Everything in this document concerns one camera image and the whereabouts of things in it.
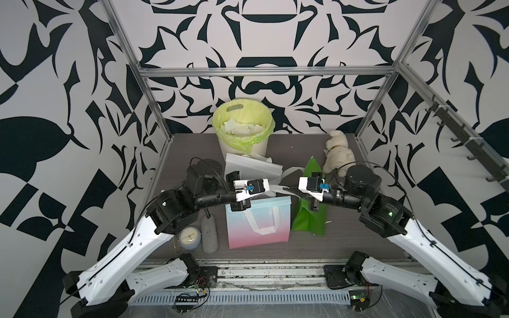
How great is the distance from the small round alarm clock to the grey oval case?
0.02 m

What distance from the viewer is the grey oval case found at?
2.63 ft

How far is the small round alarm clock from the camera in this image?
805 mm
